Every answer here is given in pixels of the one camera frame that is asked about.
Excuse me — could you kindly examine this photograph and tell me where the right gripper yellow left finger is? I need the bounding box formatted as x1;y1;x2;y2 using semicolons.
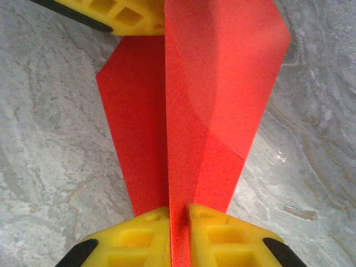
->
57;207;170;267

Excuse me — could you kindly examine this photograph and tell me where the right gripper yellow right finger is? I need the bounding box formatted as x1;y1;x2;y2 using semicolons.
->
187;202;304;267

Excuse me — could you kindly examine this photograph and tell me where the red paper sheet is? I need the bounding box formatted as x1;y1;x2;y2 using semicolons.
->
96;0;292;267

